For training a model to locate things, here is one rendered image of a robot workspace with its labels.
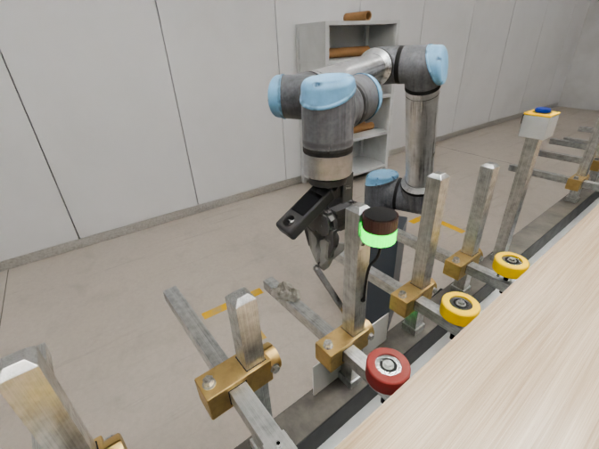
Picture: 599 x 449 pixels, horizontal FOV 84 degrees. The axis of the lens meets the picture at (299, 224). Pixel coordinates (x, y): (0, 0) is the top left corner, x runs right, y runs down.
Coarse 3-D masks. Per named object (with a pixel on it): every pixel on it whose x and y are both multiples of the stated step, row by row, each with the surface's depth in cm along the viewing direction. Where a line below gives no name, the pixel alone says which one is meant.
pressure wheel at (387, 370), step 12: (384, 348) 65; (372, 360) 62; (384, 360) 63; (396, 360) 62; (372, 372) 60; (384, 372) 60; (396, 372) 60; (408, 372) 60; (372, 384) 61; (384, 384) 58; (396, 384) 58
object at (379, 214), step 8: (368, 208) 58; (376, 208) 58; (384, 208) 58; (368, 216) 55; (376, 216) 55; (384, 216) 55; (392, 216) 55; (360, 240) 60; (360, 248) 61; (376, 256) 60; (368, 272) 64
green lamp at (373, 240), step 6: (366, 234) 56; (372, 234) 55; (390, 234) 55; (396, 234) 56; (366, 240) 56; (372, 240) 56; (378, 240) 55; (384, 240) 55; (390, 240) 56; (372, 246) 56; (378, 246) 56; (384, 246) 56
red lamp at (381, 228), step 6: (366, 222) 55; (372, 222) 54; (378, 222) 54; (384, 222) 54; (390, 222) 54; (396, 222) 55; (366, 228) 56; (372, 228) 55; (378, 228) 54; (384, 228) 54; (390, 228) 54; (396, 228) 55; (384, 234) 55
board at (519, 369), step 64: (576, 256) 89; (512, 320) 70; (576, 320) 70; (448, 384) 58; (512, 384) 58; (576, 384) 57; (384, 448) 50; (448, 448) 49; (512, 448) 49; (576, 448) 48
